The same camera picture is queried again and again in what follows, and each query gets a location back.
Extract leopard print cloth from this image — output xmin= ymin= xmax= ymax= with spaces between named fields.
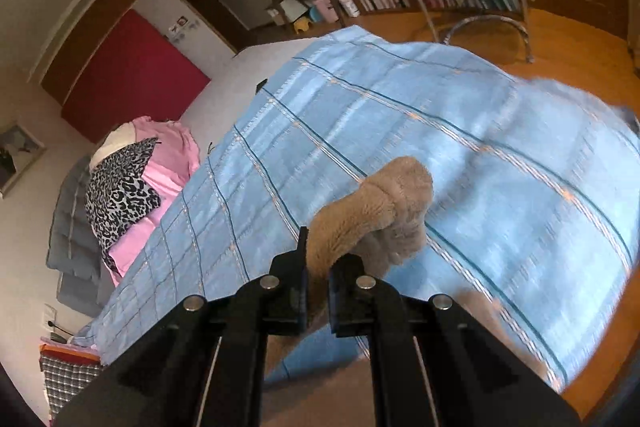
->
xmin=85 ymin=138 xmax=163 ymax=254

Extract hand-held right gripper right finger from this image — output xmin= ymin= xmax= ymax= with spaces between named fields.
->
xmin=327 ymin=253 xmax=583 ymax=427

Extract framed wall picture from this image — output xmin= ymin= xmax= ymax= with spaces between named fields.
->
xmin=0 ymin=122 xmax=47 ymax=198

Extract bed with white sheet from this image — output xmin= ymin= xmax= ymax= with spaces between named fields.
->
xmin=179 ymin=36 xmax=313 ymax=158

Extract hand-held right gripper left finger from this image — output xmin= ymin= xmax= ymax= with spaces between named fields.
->
xmin=52 ymin=226 xmax=311 ymax=427

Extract blue plaid blanket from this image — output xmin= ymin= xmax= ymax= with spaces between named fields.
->
xmin=75 ymin=25 xmax=640 ymax=395

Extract white pillow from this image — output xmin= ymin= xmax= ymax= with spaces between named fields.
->
xmin=89 ymin=122 xmax=140 ymax=170

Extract brown fleece pants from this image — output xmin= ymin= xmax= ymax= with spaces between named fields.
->
xmin=262 ymin=156 xmax=551 ymax=427

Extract plaid cushion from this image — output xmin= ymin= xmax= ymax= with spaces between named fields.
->
xmin=39 ymin=342 xmax=104 ymax=421

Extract pink box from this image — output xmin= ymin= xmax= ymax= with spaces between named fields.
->
xmin=312 ymin=0 xmax=339 ymax=26

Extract red wardrobe door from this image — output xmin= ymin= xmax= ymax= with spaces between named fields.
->
xmin=61 ymin=9 xmax=212 ymax=144

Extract pink pillow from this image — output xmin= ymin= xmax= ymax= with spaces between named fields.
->
xmin=102 ymin=116 xmax=202 ymax=288

